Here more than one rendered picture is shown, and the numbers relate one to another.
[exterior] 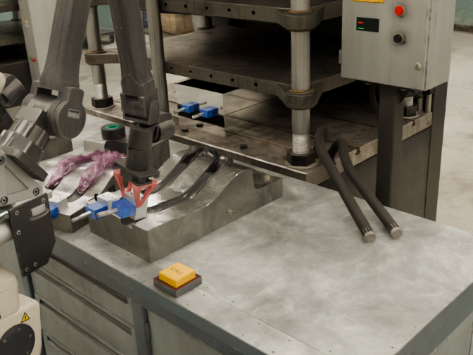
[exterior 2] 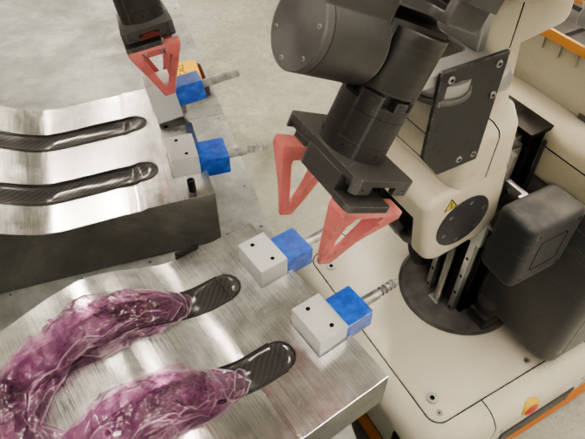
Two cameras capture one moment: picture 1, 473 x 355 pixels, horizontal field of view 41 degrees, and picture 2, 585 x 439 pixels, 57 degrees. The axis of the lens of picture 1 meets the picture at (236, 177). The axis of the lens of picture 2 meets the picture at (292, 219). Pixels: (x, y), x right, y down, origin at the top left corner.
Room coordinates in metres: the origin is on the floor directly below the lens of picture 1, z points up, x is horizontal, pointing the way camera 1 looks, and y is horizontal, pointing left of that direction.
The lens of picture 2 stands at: (1.92, 0.71, 1.36)
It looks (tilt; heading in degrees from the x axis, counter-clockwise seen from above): 47 degrees down; 207
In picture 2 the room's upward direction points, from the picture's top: straight up
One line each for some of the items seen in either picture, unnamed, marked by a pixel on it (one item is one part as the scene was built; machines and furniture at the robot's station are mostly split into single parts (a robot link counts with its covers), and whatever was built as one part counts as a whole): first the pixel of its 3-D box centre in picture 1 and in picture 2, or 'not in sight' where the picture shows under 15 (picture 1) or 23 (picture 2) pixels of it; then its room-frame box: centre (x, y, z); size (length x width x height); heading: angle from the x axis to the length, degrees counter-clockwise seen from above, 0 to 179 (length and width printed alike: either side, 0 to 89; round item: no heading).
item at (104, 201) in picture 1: (93, 211); (219, 155); (1.47, 0.37, 0.89); 0.13 x 0.05 x 0.05; 134
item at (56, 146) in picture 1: (36, 145); not in sight; (2.17, 0.72, 0.84); 0.20 x 0.15 x 0.07; 135
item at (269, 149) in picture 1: (248, 114); not in sight; (2.66, -0.07, 0.76); 1.30 x 0.84 x 0.07; 45
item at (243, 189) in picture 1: (188, 191); (11, 181); (1.61, 0.14, 0.87); 0.50 x 0.26 x 0.14; 135
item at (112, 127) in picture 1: (112, 131); not in sight; (2.00, 0.40, 0.93); 0.08 x 0.08 x 0.04
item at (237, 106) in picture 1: (243, 95); not in sight; (2.56, -0.05, 0.87); 0.50 x 0.27 x 0.17; 135
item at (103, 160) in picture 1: (90, 163); (90, 386); (1.80, 0.44, 0.90); 0.26 x 0.18 x 0.08; 152
